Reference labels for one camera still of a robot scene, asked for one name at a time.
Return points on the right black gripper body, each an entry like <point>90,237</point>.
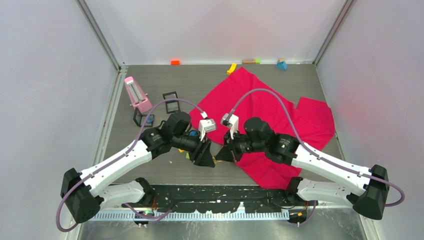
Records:
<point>233,144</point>

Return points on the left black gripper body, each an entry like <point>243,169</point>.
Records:
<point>194,154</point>

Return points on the red t-shirt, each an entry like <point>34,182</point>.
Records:
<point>272,113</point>

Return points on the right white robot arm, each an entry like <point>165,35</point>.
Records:
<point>361,188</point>

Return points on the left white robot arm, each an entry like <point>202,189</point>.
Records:
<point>87,192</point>

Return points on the black open brooch case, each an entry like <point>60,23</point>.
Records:
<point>173,104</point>

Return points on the black case with blue brooch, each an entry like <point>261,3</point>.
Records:
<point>139,118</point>

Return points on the yellow arch block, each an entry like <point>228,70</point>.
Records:
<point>231,69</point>

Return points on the pink metronome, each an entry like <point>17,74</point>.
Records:
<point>138,98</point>

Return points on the brown wooden block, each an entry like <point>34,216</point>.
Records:
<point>249,61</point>

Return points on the blue triangular block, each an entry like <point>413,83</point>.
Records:
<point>281,64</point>

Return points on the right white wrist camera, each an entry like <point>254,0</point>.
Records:
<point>231,121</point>

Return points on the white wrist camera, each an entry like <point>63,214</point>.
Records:
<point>206,126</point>
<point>231,121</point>

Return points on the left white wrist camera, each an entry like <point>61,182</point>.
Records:
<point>206,126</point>

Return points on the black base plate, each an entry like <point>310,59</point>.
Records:
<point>219,199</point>

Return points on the red-orange block at wall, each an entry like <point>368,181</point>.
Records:
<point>175,62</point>

